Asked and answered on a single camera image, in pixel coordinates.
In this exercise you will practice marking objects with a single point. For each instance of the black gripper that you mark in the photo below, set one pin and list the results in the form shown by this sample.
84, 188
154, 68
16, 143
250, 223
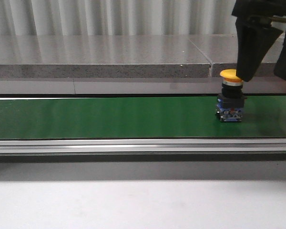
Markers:
256, 35

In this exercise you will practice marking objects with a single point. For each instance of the grey stone slab right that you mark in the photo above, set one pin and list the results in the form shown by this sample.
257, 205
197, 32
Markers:
221, 50

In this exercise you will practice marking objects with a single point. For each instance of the grey stone slab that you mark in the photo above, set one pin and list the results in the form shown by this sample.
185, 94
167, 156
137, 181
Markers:
142, 56
221, 50

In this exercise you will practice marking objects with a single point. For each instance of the grey stone slab left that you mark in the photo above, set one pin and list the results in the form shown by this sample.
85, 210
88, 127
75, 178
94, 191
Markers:
142, 56

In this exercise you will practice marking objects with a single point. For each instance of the white corrugated curtain backdrop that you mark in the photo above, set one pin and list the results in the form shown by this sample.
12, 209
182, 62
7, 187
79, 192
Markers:
116, 17

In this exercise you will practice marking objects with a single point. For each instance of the green conveyor belt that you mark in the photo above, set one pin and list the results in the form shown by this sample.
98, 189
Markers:
137, 117

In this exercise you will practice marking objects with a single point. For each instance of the white conveyor back panel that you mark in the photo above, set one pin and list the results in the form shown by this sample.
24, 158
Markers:
210, 85

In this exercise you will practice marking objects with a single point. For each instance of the aluminium conveyor front rail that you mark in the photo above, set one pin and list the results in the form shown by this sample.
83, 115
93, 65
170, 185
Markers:
177, 146

